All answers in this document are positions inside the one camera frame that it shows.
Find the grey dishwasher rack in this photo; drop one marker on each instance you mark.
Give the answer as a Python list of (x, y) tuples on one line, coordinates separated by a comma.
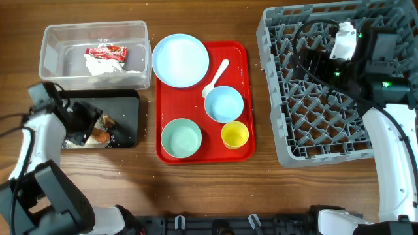
[(312, 125)]

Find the black plastic tray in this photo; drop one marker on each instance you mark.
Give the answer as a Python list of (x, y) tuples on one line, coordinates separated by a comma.
[(122, 105)]

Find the red snack wrapper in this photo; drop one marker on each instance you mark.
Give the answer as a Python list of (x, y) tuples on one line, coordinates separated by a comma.
[(117, 53)]

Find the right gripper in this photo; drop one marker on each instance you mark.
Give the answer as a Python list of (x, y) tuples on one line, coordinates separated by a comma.
[(320, 59)]

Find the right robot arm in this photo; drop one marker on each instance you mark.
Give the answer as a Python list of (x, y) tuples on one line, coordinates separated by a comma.
[(361, 66)]

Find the white plastic spoon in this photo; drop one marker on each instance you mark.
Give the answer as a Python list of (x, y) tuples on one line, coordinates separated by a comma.
[(224, 64)]

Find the clear plastic bin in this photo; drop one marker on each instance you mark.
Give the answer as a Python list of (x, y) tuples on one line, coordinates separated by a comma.
[(63, 47)]

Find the white rice pile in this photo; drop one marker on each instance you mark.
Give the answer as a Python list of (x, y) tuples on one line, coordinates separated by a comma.
[(67, 144)]

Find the white tissue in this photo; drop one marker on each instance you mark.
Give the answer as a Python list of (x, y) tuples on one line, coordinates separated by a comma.
[(98, 67)]

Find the orange carrot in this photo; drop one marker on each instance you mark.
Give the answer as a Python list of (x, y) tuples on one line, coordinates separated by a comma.
[(100, 136)]

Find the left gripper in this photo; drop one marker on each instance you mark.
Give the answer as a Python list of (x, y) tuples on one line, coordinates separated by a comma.
[(92, 114)]

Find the red serving tray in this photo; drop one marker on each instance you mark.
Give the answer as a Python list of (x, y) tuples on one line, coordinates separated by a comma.
[(172, 103)]

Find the brown food scrap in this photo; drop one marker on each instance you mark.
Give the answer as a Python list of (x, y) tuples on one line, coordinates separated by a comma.
[(107, 122)]

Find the light blue plate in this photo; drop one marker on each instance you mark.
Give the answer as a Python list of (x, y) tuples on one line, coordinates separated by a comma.
[(180, 60)]

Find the mint green bowl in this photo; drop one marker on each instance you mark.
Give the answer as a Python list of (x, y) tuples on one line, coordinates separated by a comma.
[(181, 138)]

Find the yellow plastic cup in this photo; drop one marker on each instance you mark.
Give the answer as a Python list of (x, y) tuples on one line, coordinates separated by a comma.
[(234, 134)]

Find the light blue bowl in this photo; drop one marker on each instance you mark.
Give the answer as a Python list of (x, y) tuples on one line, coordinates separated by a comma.
[(224, 104)]

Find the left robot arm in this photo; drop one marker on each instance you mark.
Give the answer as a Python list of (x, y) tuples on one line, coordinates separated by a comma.
[(38, 197)]

